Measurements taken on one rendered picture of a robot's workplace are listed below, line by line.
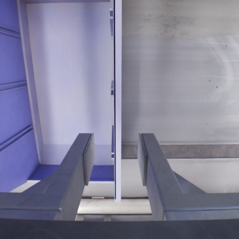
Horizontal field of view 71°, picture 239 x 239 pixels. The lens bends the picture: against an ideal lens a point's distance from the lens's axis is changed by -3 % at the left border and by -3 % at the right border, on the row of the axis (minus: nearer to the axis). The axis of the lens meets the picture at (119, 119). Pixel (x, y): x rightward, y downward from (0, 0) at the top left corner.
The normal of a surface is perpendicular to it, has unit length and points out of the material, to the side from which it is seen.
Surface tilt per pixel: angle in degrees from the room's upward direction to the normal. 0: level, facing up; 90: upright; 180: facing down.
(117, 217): 10
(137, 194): 0
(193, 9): 1
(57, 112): 0
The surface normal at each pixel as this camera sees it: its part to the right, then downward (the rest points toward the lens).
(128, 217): 0.00, 0.13
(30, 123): 1.00, 0.01
